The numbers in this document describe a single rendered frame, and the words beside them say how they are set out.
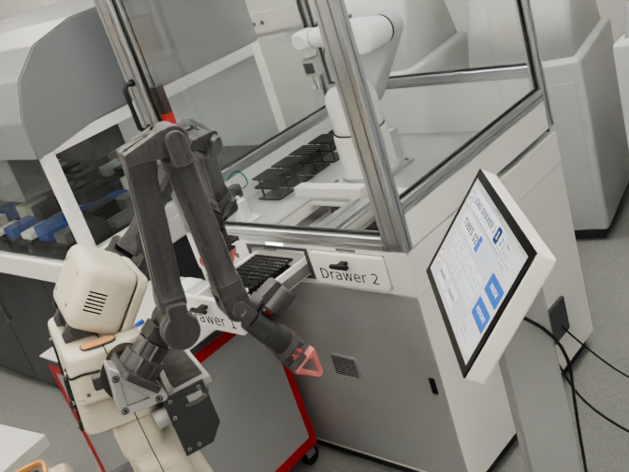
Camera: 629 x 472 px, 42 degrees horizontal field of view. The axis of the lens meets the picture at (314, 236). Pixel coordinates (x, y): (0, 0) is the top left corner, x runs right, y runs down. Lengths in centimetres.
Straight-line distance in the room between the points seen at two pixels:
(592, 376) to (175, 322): 202
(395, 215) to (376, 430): 93
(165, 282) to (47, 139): 156
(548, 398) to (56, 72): 207
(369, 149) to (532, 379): 75
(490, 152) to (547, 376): 94
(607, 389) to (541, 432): 118
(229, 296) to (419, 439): 129
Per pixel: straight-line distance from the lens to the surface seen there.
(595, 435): 305
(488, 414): 283
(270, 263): 268
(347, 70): 219
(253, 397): 290
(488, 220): 192
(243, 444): 292
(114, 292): 178
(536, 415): 206
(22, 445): 260
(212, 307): 252
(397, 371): 267
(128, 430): 195
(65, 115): 318
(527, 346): 195
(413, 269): 238
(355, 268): 248
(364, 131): 223
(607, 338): 351
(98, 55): 327
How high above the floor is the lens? 195
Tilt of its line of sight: 22 degrees down
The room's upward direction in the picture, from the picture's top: 18 degrees counter-clockwise
